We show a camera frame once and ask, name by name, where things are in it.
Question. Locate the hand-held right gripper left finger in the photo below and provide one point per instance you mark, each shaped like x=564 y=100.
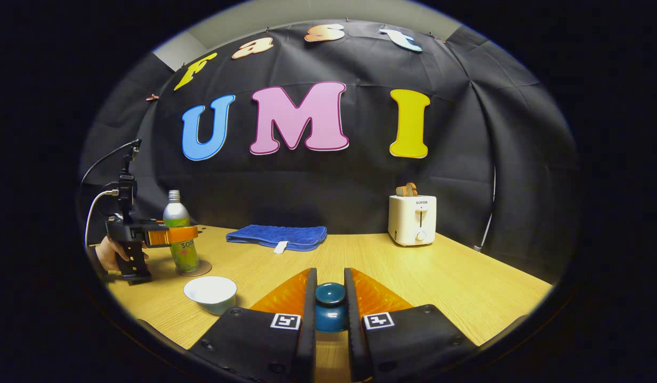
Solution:
x=307 y=346

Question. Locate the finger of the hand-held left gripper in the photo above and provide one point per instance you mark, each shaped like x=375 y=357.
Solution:
x=174 y=235

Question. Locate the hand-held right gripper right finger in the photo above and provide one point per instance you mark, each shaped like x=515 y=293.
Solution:
x=357 y=348

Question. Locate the silver green label water bottle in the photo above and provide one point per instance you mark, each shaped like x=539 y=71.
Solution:
x=175 y=213

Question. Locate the dark teal teacup lid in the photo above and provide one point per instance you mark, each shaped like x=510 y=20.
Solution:
x=331 y=316

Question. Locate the round brown coaster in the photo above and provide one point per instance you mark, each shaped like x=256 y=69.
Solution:
x=205 y=267

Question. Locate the folded blue towel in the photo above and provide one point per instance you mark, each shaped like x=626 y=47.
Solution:
x=275 y=235

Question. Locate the cream white toaster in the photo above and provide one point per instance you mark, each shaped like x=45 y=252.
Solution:
x=408 y=223

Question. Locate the toast slice in toaster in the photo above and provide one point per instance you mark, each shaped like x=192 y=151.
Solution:
x=406 y=189

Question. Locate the black backdrop cloth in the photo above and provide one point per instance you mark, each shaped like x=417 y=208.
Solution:
x=360 y=181

